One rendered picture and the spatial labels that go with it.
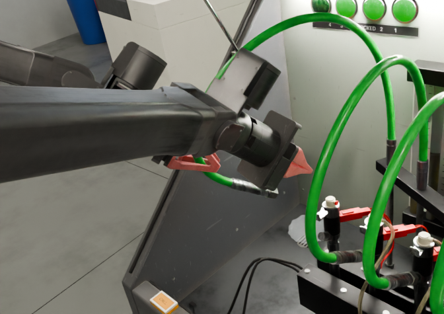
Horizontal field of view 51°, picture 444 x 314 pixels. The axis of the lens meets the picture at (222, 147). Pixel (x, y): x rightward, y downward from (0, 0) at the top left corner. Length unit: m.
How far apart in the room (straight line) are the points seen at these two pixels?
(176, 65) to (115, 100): 3.23
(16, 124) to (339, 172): 0.95
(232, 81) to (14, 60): 0.32
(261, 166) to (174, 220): 0.39
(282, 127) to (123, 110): 0.32
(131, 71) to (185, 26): 2.89
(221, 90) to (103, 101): 0.23
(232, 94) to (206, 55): 3.17
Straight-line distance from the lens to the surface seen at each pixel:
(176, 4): 3.55
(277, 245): 1.20
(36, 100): 0.33
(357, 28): 0.80
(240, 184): 0.79
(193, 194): 1.01
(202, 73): 3.74
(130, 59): 0.73
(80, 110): 0.34
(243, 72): 0.56
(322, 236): 0.82
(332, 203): 0.80
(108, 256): 2.66
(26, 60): 0.72
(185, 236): 1.04
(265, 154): 0.62
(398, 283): 0.69
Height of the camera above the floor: 1.62
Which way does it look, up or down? 29 degrees down
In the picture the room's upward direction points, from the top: 11 degrees counter-clockwise
